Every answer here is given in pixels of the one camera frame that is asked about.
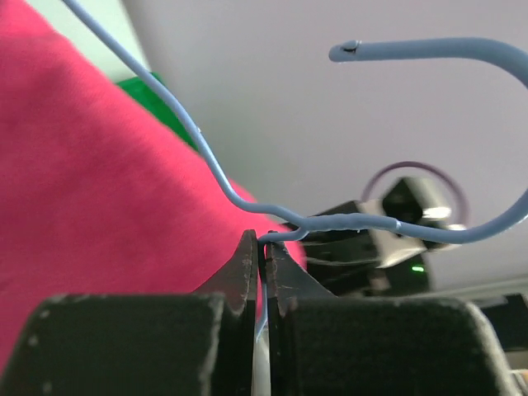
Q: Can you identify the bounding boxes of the magenta trousers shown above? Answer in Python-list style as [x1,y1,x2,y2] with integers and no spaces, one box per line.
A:
[0,0,309,360]

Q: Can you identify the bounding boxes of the green plastic tray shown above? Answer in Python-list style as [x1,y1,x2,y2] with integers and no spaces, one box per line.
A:
[115,77,198,152]

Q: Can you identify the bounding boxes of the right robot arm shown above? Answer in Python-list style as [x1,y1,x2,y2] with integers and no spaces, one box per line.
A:
[302,229,431,296]

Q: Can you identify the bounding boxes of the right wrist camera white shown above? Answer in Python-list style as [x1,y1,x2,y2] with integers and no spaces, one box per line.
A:
[358,177,466,268]

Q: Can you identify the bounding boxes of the light blue wire hanger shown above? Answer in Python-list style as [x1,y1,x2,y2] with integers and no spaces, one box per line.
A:
[61,0,528,343]

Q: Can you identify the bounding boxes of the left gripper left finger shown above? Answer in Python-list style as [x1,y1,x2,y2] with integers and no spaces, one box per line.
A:
[1,230,258,395]

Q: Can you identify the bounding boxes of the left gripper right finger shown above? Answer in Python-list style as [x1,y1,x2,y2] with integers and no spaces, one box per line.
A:
[266,243,520,395]

